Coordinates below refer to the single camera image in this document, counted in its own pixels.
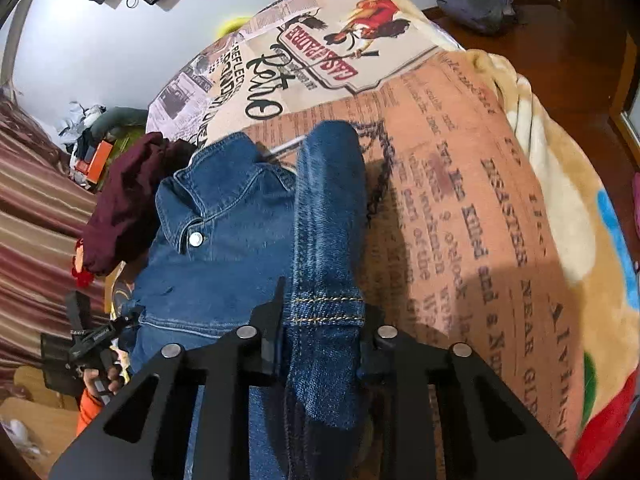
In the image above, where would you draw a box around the blue denim jacket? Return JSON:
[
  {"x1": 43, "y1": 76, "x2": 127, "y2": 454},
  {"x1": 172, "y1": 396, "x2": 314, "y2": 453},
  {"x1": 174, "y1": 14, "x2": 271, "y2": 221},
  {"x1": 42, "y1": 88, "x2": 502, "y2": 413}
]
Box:
[{"x1": 119, "y1": 122, "x2": 367, "y2": 479}]

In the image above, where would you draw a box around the person left hand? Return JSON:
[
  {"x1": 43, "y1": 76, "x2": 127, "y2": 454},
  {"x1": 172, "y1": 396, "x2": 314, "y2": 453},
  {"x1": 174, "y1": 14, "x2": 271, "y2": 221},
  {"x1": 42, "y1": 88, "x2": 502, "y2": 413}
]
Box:
[{"x1": 82, "y1": 363, "x2": 125, "y2": 404}]

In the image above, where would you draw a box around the wooden lap desk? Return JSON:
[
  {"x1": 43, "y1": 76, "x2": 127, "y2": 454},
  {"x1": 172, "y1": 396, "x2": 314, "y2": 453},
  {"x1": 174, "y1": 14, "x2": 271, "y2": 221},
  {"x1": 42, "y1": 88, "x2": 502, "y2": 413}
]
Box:
[{"x1": 1, "y1": 366, "x2": 78, "y2": 479}]

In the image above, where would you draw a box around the maroon folded garment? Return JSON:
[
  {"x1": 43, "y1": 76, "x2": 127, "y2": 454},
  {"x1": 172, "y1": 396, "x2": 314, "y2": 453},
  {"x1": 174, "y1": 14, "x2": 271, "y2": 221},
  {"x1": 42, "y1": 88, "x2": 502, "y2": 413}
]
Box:
[{"x1": 72, "y1": 132, "x2": 196, "y2": 281}]

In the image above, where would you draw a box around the orange box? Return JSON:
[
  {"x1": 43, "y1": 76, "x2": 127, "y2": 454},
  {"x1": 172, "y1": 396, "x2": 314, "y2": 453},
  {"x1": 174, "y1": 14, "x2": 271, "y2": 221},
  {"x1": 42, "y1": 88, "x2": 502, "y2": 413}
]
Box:
[{"x1": 75, "y1": 141, "x2": 113, "y2": 184}]

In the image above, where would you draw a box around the printed retro bed blanket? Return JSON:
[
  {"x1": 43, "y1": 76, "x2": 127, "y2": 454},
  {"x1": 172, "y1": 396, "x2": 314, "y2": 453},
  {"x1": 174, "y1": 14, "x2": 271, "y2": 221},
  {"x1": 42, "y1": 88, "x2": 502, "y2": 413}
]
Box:
[{"x1": 148, "y1": 0, "x2": 639, "y2": 479}]

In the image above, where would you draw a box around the green patterned box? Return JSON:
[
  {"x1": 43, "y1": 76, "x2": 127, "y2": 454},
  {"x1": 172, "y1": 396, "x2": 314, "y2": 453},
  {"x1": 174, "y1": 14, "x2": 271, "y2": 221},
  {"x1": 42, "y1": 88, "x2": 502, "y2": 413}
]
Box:
[{"x1": 102, "y1": 127, "x2": 147, "y2": 191}]

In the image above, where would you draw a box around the yellow pillow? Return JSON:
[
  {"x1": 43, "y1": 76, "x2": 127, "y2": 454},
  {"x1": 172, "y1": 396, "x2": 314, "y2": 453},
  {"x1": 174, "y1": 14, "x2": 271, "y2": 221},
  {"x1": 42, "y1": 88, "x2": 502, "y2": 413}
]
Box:
[{"x1": 218, "y1": 16, "x2": 250, "y2": 37}]

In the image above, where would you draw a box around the grey backpack on floor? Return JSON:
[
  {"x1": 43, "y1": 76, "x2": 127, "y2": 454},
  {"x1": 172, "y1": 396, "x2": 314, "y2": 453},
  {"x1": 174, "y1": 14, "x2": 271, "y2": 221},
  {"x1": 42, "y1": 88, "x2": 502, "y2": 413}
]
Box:
[{"x1": 436, "y1": 0, "x2": 518, "y2": 35}]

